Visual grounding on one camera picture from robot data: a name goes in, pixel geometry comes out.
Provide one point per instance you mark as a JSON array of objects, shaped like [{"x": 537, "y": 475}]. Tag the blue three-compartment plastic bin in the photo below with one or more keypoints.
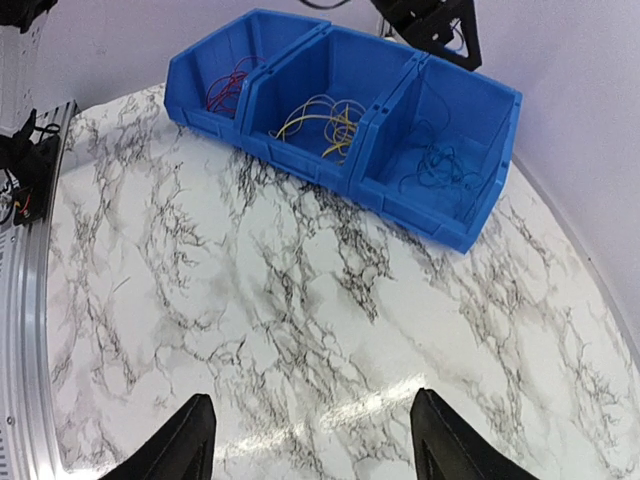
[{"x": 405, "y": 134}]

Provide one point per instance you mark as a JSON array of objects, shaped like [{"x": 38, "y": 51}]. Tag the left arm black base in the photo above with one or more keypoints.
[{"x": 28, "y": 160}]

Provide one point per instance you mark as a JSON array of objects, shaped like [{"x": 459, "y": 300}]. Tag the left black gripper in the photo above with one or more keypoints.
[{"x": 431, "y": 25}]

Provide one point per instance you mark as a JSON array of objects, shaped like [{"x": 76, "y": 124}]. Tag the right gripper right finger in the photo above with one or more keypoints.
[{"x": 447, "y": 447}]

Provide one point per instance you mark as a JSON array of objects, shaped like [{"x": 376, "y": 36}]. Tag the aluminium front rail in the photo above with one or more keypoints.
[{"x": 29, "y": 448}]

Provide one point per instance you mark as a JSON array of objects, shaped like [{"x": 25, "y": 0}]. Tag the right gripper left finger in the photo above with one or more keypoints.
[{"x": 183, "y": 448}]

